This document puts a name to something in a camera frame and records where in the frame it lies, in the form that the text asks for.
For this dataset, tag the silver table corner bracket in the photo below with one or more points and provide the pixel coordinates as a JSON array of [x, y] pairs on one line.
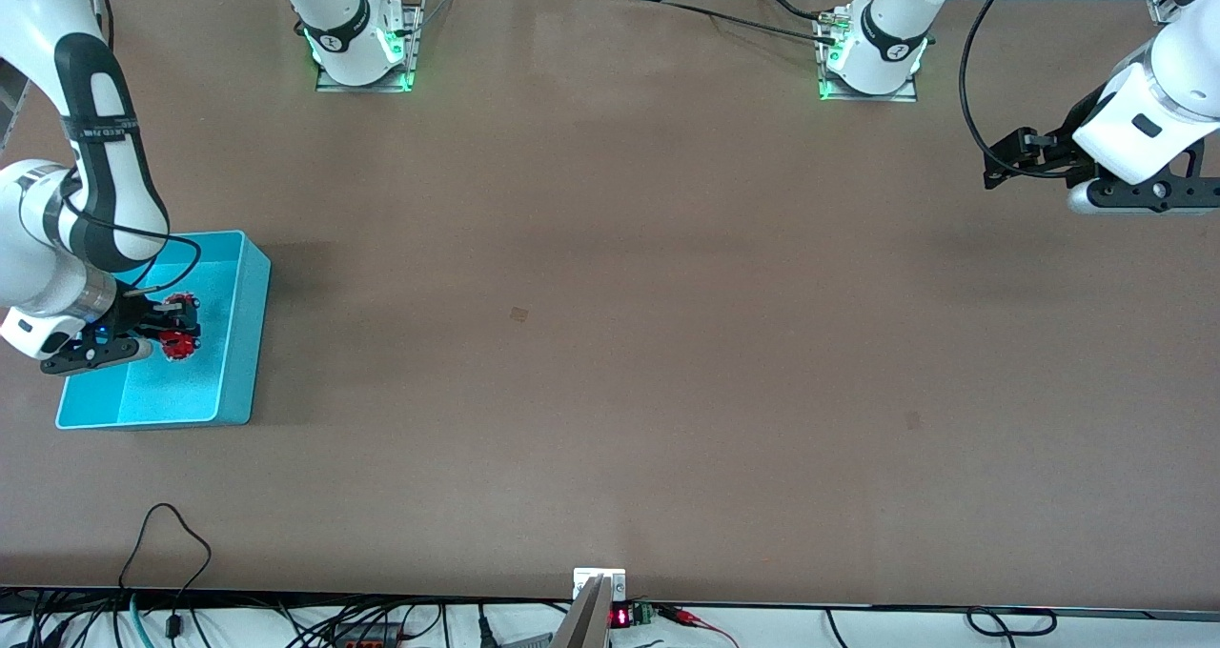
[[1159, 8]]

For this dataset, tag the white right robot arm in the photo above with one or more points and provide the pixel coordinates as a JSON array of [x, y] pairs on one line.
[[105, 152]]

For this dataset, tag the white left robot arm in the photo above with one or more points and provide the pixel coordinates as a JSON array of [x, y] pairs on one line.
[[1134, 133]]

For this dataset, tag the grey power strip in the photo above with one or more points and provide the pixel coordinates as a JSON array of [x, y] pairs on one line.
[[372, 637]]

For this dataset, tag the turquoise blue plastic box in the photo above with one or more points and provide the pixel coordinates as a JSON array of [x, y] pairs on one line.
[[224, 343]]

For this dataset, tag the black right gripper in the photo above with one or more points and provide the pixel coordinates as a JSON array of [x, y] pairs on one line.
[[136, 318]]

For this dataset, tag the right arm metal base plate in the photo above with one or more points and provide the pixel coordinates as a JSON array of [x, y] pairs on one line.
[[413, 48]]

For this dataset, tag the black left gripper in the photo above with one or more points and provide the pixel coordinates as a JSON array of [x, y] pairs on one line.
[[1060, 155]]

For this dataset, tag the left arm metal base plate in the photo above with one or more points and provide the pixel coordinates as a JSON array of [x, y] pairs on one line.
[[910, 91]]

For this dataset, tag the red digit display module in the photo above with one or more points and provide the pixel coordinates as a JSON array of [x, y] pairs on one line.
[[624, 617]]

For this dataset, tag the white table edge bracket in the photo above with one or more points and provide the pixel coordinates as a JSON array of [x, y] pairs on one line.
[[583, 577]]

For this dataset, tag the red beetle toy car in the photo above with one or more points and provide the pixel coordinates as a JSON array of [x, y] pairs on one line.
[[178, 349]]

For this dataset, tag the red clip lead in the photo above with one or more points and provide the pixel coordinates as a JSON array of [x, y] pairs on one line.
[[691, 619]]

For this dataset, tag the grey metal bar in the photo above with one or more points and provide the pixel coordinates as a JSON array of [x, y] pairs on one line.
[[583, 619]]

